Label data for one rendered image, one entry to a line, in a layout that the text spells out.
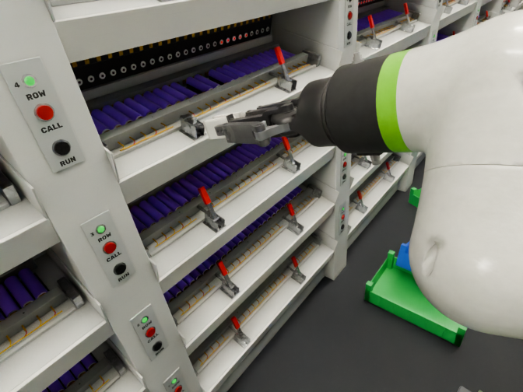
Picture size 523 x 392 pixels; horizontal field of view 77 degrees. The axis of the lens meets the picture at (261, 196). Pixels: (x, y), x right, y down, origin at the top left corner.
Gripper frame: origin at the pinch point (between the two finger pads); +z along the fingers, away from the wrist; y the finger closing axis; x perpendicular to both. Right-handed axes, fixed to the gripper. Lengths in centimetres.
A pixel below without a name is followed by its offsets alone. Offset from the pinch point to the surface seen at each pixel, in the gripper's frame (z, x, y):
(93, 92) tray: 21.6, 10.7, -7.7
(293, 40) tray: 17.4, 8.1, 44.3
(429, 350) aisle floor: -9, -84, 37
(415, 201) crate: 18, -74, 105
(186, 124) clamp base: 8.5, 1.4, -1.0
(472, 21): 10, -11, 185
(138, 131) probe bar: 12.1, 3.0, -7.6
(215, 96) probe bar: 12.3, 3.2, 9.9
